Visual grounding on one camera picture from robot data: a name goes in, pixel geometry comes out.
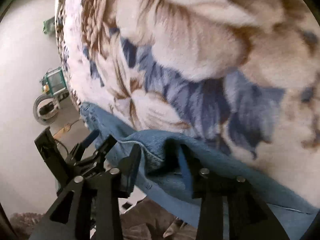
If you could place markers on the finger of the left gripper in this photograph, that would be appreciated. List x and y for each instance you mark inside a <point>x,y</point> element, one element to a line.
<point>79,149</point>
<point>105,147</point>

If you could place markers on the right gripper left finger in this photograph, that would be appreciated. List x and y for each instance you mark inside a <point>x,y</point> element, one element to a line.
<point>89,208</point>

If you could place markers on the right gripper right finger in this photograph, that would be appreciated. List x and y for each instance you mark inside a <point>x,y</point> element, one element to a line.
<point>230,208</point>

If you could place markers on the blue denim pants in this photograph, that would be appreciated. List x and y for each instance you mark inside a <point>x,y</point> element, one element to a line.
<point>161,179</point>

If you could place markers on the tape roll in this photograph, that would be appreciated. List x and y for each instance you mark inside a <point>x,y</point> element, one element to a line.
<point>45,109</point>

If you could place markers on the teal storage rack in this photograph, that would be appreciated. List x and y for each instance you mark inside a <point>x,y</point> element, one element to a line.
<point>53,82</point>

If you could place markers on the floral bed blanket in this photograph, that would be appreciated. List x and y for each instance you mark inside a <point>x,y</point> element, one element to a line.
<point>240,75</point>

